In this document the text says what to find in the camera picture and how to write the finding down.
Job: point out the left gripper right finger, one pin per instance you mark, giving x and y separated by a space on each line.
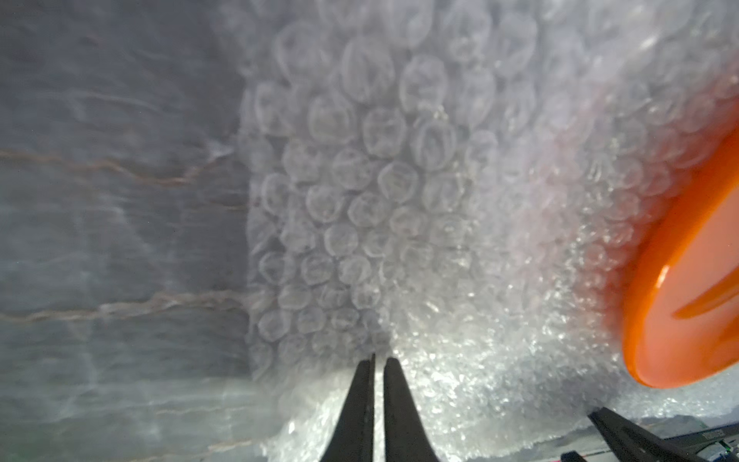
405 437

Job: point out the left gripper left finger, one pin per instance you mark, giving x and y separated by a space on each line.
352 440

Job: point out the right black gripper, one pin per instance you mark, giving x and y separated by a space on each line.
629 442

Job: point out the orange plate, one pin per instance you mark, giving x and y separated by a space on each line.
681 308

